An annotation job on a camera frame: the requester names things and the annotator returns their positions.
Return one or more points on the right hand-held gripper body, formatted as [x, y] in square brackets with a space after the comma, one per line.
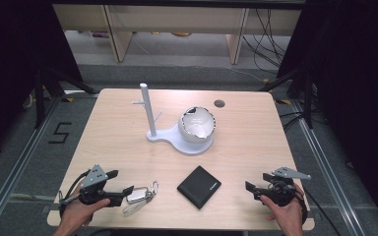
[280, 193]

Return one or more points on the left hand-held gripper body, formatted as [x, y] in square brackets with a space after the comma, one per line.
[93, 193]

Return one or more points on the person's right hand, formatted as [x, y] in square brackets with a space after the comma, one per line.
[290, 214]

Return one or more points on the person's left hand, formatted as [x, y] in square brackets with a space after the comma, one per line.
[77, 211]

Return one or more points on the black leather wallet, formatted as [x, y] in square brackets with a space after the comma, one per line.
[198, 187]

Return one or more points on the white and silver bowl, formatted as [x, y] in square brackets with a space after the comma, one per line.
[197, 126]

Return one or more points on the black metal tripod stand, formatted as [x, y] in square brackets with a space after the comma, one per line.
[40, 98]
[308, 101]

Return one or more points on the dark curtain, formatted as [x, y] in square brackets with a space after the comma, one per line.
[357, 82]
[16, 59]

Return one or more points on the aluminium floor rail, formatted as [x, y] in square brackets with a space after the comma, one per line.
[325, 164]
[16, 164]

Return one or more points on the white stand with post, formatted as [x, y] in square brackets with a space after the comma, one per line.
[150, 111]

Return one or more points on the light wooden desk frame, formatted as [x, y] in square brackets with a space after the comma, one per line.
[121, 42]

